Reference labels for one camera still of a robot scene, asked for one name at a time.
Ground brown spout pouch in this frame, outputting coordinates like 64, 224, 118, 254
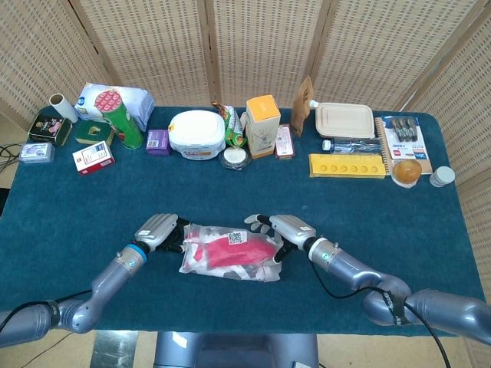
290, 75, 319, 138

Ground white wet wipes tub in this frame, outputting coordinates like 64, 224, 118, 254
168, 110, 226, 161

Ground green snack packet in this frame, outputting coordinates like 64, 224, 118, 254
212, 101, 247, 150

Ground blue carpet table cover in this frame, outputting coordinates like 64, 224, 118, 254
0, 105, 490, 338

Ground orange cream diffuser box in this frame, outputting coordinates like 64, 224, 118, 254
245, 94, 282, 160

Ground red white patterned garment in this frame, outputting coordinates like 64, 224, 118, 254
183, 225, 279, 279

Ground dark green square tin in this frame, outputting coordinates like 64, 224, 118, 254
74, 120, 115, 146

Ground shiny metal floor plate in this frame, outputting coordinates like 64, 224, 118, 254
93, 330, 139, 368

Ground orange jelly cup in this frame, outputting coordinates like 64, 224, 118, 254
391, 159, 423, 189

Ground red white carton box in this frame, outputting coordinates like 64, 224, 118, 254
71, 140, 117, 176

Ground clear water bottle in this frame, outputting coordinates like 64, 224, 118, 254
321, 137, 384, 154

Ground black floor cables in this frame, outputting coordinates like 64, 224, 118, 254
0, 142, 25, 176

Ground small dark bowl white lid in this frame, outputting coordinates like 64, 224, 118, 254
220, 146, 253, 172

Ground purple small box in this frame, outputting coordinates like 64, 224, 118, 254
146, 129, 171, 156

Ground grey robot torso base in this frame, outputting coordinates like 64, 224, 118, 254
153, 331, 320, 368

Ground pink small box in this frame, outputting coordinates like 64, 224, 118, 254
275, 123, 296, 159

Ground frosted plastic zip bag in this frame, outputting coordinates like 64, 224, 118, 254
178, 222, 283, 283

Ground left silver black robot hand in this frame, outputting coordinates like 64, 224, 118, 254
133, 213, 192, 254

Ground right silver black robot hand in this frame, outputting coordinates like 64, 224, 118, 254
244, 213, 318, 265

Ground binder clips blister pack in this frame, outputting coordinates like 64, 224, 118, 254
384, 116, 430, 161

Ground white paper roll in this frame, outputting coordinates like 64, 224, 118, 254
48, 93, 80, 124

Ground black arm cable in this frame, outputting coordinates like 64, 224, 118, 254
308, 260, 452, 368
0, 289, 93, 333

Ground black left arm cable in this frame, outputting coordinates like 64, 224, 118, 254
0, 289, 93, 333

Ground woven folding screen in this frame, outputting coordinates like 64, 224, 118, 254
0, 0, 491, 368

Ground yellow dimpled tray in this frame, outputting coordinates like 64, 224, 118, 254
308, 153, 387, 179

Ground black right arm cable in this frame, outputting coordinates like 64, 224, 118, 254
308, 260, 452, 368

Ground white blue tissue pack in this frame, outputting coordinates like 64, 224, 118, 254
74, 82, 156, 132

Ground kraft spiral notebook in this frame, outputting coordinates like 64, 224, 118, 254
374, 116, 433, 176

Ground green chips can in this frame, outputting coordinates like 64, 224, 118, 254
94, 88, 145, 151

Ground beige lidded food container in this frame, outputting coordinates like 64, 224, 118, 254
315, 102, 376, 140

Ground small white jar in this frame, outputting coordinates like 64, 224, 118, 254
429, 166, 456, 189

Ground clear plastic pack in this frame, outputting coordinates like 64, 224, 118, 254
18, 142, 56, 165

